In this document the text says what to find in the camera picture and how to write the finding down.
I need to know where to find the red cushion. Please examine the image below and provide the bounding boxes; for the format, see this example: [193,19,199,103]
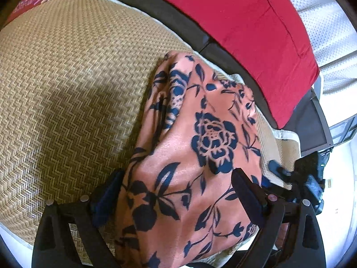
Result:
[161,0,321,129]

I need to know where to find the grey chair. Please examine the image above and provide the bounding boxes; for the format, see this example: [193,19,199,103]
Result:
[286,88,336,157]

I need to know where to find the white dotted fabric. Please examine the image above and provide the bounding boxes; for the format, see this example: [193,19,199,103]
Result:
[269,0,357,95]

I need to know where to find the pink floral garment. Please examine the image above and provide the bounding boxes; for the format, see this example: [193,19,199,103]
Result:
[114,51,291,268]

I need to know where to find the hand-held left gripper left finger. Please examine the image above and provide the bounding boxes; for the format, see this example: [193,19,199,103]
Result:
[31,168,125,268]

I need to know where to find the dark brown leather sofa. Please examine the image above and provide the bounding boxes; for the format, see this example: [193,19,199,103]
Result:
[74,0,281,130]

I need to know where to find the woven straw mat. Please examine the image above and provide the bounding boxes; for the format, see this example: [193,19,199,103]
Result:
[0,0,302,259]

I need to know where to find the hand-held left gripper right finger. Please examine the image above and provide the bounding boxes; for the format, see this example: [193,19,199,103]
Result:
[231,168,327,268]

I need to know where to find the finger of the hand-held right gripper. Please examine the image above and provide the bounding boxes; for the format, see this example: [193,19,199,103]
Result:
[262,160,297,194]

